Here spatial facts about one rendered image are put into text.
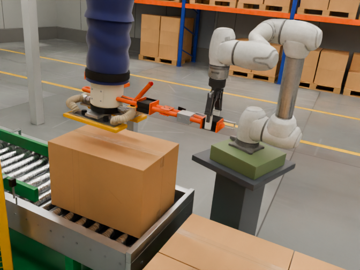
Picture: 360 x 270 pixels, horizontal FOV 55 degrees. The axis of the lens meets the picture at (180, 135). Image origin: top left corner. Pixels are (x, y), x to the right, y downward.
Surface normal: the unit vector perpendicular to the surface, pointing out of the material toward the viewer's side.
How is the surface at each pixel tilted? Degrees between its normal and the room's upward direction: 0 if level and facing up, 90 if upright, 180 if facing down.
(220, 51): 89
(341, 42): 90
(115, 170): 90
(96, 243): 90
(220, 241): 0
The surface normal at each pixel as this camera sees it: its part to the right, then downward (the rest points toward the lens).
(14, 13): 0.90, 0.23
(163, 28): -0.44, 0.30
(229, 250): 0.08, -0.92
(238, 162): -0.71, 0.20
